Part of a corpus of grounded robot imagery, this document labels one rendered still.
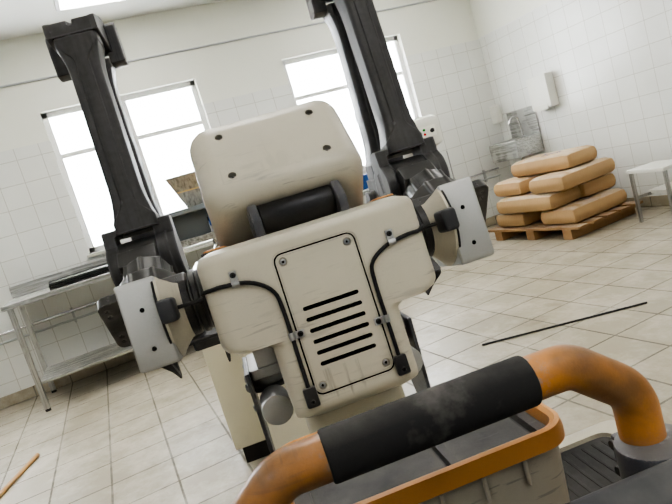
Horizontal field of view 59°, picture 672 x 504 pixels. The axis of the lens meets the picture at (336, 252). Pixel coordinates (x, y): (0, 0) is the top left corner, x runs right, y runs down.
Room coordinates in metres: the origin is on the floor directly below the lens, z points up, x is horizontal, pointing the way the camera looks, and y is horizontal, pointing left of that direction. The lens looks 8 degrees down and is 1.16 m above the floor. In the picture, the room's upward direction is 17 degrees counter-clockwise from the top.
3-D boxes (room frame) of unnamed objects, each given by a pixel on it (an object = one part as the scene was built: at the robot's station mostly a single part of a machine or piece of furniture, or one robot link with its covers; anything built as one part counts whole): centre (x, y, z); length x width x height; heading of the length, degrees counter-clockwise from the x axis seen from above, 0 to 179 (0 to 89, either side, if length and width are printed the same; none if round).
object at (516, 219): (5.83, -2.03, 0.19); 0.72 x 0.42 x 0.15; 113
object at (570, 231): (5.56, -2.15, 0.06); 1.20 x 0.80 x 0.11; 23
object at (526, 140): (6.47, -2.27, 0.92); 1.00 x 0.36 x 1.11; 20
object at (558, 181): (5.29, -2.24, 0.49); 0.72 x 0.42 x 0.15; 116
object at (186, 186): (2.74, 0.36, 1.25); 0.56 x 0.29 x 0.14; 99
